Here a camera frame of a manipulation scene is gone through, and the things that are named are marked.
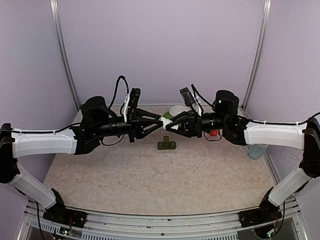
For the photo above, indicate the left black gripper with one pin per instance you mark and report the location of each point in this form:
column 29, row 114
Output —
column 135, row 126

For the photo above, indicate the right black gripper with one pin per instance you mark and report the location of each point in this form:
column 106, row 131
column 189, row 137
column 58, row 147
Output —
column 191, row 127

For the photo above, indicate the small white pill bottle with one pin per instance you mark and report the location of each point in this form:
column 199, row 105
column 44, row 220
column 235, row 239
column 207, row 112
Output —
column 166, row 121

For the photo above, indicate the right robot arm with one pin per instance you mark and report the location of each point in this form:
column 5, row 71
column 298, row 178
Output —
column 242, row 131

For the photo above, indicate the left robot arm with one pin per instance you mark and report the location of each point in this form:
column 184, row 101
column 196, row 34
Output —
column 98, row 121

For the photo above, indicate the white ceramic bowl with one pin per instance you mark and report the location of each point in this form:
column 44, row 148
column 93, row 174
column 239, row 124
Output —
column 176, row 110

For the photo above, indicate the green plate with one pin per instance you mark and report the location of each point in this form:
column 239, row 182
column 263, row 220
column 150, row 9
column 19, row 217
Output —
column 167, row 115

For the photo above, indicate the red cylindrical container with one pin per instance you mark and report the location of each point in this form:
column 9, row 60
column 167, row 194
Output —
column 214, row 133

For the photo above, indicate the light blue mug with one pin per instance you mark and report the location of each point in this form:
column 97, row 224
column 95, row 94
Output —
column 256, row 151

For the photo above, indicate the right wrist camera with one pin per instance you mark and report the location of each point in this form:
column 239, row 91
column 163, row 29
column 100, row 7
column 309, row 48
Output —
column 191, row 100

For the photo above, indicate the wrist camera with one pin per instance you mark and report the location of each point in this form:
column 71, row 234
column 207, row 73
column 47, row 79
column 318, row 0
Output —
column 131, row 101
column 191, row 100

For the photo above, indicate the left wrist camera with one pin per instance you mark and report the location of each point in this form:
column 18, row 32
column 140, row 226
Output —
column 131, row 101

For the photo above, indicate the left aluminium frame post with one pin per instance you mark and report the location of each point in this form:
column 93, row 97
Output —
column 54, row 6

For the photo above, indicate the aluminium frame post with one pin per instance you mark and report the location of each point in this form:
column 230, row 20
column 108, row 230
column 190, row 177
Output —
column 54, row 6
column 267, row 5

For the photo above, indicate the front aluminium rail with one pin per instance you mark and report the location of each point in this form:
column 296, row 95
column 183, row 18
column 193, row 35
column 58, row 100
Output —
column 223, row 225

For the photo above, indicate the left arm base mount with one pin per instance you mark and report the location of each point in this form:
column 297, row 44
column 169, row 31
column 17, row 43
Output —
column 66, row 216

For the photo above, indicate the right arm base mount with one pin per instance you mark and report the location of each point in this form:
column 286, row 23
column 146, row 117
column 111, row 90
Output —
column 264, row 213

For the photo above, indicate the right aluminium frame post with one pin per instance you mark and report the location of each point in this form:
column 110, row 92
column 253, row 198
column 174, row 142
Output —
column 267, row 5

